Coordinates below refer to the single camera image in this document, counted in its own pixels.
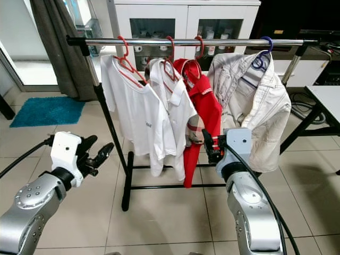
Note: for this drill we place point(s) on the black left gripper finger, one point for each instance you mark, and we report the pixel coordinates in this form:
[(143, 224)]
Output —
[(105, 152), (95, 169)]

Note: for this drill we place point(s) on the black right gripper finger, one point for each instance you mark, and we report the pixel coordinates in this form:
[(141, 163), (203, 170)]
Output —
[(207, 142)]

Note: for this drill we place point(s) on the beige stitched jacket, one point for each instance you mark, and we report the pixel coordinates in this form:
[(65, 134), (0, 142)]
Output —
[(260, 106)]

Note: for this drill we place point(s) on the blue plastic hanger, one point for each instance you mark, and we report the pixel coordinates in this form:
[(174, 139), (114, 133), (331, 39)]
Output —
[(270, 43)]

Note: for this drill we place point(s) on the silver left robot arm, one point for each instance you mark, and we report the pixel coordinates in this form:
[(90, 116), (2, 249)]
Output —
[(32, 207)]

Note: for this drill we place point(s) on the red plastic hanger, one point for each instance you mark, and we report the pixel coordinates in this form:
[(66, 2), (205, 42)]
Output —
[(202, 48), (171, 48), (126, 49)]

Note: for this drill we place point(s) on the red polo shirt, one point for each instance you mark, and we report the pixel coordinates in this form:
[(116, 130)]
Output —
[(207, 109)]

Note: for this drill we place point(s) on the white polo shirt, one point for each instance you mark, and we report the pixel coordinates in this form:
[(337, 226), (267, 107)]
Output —
[(178, 114)]

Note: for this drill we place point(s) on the white t-shirt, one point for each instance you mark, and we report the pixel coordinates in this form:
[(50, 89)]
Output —
[(138, 111)]

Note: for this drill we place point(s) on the teal shaggy rug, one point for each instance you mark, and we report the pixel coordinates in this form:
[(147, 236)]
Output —
[(48, 111)]

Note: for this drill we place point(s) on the metal clothes rack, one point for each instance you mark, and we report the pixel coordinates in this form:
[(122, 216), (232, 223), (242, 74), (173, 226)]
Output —
[(223, 41)]

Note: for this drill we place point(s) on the dark grey curtain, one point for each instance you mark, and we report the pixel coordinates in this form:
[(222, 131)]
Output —
[(64, 53)]

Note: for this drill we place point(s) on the white low drawer unit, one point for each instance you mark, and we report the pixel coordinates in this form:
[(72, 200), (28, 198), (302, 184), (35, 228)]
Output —
[(305, 74)]

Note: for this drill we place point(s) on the grey table with black legs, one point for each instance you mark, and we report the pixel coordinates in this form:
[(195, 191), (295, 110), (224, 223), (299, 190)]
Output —
[(326, 103)]

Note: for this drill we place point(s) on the clear glass tank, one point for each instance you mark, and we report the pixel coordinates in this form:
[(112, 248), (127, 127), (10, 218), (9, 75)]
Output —
[(93, 32)]

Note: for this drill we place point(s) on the white glass-door cabinet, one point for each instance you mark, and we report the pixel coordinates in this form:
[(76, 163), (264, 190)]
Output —
[(191, 13)]

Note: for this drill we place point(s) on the black media device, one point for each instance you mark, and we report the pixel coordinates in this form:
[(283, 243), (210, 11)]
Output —
[(329, 74)]

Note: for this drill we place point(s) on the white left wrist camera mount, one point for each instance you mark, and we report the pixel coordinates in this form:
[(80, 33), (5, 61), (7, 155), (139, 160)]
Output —
[(66, 151)]

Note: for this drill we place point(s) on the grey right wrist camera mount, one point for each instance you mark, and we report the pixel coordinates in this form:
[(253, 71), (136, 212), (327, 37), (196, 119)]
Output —
[(239, 143)]

